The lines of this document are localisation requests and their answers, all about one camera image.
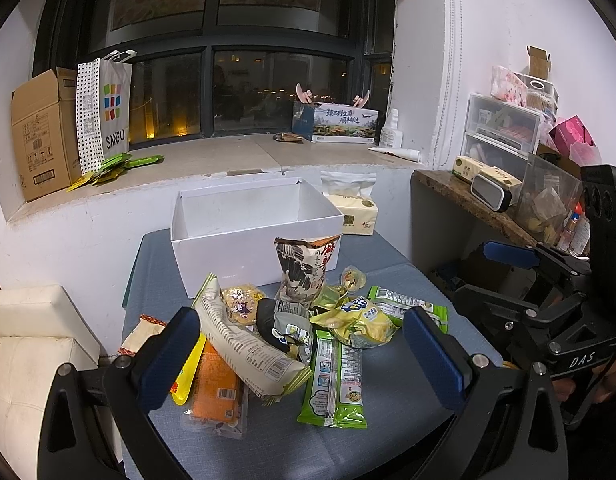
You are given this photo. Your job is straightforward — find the yellow snack packet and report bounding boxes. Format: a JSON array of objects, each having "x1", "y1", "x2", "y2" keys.
[{"x1": 170, "y1": 334, "x2": 206, "y2": 406}]

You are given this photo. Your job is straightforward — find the orange cake pack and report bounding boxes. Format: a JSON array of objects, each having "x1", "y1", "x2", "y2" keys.
[{"x1": 180, "y1": 337, "x2": 250, "y2": 440}]

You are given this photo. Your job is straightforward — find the yellow Lays chips bag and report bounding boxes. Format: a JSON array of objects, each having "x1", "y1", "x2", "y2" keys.
[{"x1": 310, "y1": 297, "x2": 398, "y2": 349}]

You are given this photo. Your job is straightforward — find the round cookie pack purple print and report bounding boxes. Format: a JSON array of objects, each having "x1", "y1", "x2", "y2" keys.
[{"x1": 221, "y1": 284, "x2": 267, "y2": 326}]

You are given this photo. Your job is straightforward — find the long white striped snack bag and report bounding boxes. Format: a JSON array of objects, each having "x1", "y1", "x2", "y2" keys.
[{"x1": 192, "y1": 273, "x2": 312, "y2": 405}]

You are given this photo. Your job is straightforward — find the green white cracker pack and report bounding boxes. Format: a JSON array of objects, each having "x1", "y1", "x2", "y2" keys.
[{"x1": 296, "y1": 330, "x2": 368, "y2": 429}]

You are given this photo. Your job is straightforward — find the small jelly cup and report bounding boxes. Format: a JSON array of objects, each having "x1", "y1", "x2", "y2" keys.
[{"x1": 340, "y1": 266, "x2": 366, "y2": 292}]

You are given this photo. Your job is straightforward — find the black grey snack pouch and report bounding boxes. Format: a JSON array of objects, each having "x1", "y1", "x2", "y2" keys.
[{"x1": 256, "y1": 298, "x2": 314, "y2": 365}]

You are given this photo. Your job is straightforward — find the brown white snack bag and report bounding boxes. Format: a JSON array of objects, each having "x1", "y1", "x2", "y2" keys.
[{"x1": 274, "y1": 235, "x2": 340, "y2": 306}]

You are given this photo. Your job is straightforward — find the person's right hand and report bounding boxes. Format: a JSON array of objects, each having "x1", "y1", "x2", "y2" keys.
[{"x1": 551, "y1": 353, "x2": 616, "y2": 404}]

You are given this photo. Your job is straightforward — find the clear plastic bin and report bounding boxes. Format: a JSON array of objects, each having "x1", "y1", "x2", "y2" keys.
[{"x1": 513, "y1": 154, "x2": 582, "y2": 246}]

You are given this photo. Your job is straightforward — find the small white speaker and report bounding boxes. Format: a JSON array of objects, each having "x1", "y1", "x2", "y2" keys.
[{"x1": 470, "y1": 174, "x2": 512, "y2": 212}]

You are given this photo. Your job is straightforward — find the wooden side shelf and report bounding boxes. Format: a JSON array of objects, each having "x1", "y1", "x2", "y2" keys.
[{"x1": 413, "y1": 169, "x2": 537, "y2": 247}]

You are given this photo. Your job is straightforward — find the clear plastic drawer unit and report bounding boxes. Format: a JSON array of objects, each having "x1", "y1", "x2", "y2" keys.
[{"x1": 460, "y1": 93, "x2": 542, "y2": 180}]

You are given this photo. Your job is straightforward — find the white leather sofa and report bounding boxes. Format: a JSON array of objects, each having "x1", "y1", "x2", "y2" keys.
[{"x1": 0, "y1": 285, "x2": 102, "y2": 479}]

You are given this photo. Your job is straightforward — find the pink gift box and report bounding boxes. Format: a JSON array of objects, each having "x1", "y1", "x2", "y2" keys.
[{"x1": 550, "y1": 115, "x2": 602, "y2": 167}]

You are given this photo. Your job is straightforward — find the white cardboard organizer box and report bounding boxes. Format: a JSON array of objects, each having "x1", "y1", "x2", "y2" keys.
[{"x1": 170, "y1": 174, "x2": 344, "y2": 298}]

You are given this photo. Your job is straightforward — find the white paper on sill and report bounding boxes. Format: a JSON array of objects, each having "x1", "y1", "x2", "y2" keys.
[{"x1": 370, "y1": 146, "x2": 422, "y2": 162}]

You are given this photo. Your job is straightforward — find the pink floral pouch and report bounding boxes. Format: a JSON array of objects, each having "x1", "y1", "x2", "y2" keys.
[{"x1": 490, "y1": 65, "x2": 528, "y2": 107}]

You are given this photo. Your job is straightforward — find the white plastic bottle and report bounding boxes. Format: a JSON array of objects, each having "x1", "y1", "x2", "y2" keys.
[{"x1": 378, "y1": 108, "x2": 404, "y2": 148}]

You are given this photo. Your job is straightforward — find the yellow tissue pack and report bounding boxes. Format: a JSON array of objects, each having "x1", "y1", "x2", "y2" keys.
[{"x1": 321, "y1": 171, "x2": 378, "y2": 236}]

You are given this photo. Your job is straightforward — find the small brown open carton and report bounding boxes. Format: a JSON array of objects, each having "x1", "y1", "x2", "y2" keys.
[{"x1": 526, "y1": 46, "x2": 551, "y2": 80}]

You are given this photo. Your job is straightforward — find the green snack packets on sill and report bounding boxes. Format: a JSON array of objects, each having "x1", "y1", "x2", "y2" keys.
[{"x1": 66, "y1": 153, "x2": 165, "y2": 192}]

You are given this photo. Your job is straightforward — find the printed landscape tissue box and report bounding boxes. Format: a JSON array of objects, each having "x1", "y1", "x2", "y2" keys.
[{"x1": 292, "y1": 101, "x2": 378, "y2": 144}]

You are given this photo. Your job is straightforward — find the brown cardboard box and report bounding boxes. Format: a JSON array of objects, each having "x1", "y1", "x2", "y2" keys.
[{"x1": 11, "y1": 67, "x2": 81, "y2": 202}]

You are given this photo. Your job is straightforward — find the dark wrapper on sill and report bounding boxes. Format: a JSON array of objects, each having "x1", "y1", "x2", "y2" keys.
[{"x1": 273, "y1": 132, "x2": 304, "y2": 143}]

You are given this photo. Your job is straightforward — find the white SANFU shopping bag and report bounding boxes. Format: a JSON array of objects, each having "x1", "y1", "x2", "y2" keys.
[{"x1": 75, "y1": 50, "x2": 137, "y2": 174}]

